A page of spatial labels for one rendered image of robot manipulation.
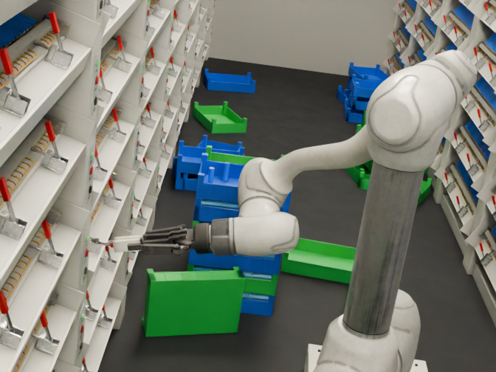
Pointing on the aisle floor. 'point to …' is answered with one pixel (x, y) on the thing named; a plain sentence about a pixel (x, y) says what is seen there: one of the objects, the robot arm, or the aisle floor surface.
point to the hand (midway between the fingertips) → (128, 243)
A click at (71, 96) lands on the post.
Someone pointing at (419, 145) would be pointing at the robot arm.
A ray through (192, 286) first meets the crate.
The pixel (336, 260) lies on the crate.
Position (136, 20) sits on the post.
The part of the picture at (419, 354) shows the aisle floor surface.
